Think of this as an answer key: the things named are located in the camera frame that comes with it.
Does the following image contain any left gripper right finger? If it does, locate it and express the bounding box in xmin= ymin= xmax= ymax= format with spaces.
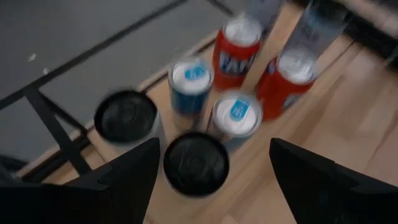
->
xmin=269 ymin=138 xmax=398 ymax=224

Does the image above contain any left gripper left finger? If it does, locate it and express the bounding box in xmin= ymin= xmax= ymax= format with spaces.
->
xmin=0 ymin=137 xmax=161 ymax=224

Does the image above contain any white Celsius tropical can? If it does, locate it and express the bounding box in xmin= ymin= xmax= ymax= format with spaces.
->
xmin=162 ymin=131 xmax=231 ymax=200
xmin=93 ymin=89 xmax=165 ymax=153

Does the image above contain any blue silver Red Bull can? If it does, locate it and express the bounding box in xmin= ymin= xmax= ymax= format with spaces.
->
xmin=206 ymin=90 xmax=264 ymax=153
xmin=167 ymin=55 xmax=215 ymax=131

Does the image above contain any white Celsius Arctic can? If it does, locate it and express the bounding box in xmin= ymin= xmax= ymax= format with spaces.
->
xmin=281 ymin=0 xmax=354 ymax=63

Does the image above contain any black wire rack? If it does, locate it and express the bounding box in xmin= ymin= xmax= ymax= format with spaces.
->
xmin=23 ymin=0 xmax=357 ymax=218

